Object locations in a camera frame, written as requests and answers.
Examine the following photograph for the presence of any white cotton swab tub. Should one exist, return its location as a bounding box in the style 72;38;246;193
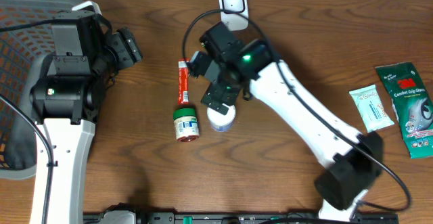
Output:
207;106;236;132

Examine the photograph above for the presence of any red box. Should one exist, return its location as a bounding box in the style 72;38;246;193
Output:
178;59;189;105

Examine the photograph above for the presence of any green lid jar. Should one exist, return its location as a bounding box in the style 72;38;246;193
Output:
173;108;200;142

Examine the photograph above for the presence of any mint green wipes pack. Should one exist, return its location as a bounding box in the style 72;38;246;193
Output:
349;85;394;133

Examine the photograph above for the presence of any green 3M gloves package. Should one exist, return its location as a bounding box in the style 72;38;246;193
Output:
375;62;432;159

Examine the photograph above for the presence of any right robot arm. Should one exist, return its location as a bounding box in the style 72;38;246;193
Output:
192;22;384;223

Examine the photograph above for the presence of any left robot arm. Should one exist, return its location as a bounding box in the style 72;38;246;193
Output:
30;10;143;223

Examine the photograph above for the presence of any white barcode scanner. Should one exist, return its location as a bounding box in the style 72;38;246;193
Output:
219;0;249;31

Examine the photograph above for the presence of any grey plastic shopping basket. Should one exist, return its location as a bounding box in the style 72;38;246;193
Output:
1;0;83;180

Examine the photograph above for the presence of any black right camera cable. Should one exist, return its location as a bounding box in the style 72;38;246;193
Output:
181;8;413;213

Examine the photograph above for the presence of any black camera cable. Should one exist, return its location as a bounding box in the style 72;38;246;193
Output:
0;19;58;224
181;8;413;213

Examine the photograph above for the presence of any black left camera cable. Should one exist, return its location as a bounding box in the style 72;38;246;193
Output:
0;19;58;224

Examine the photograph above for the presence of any black mounting rail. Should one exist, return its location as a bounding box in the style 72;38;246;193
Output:
83;211;400;224

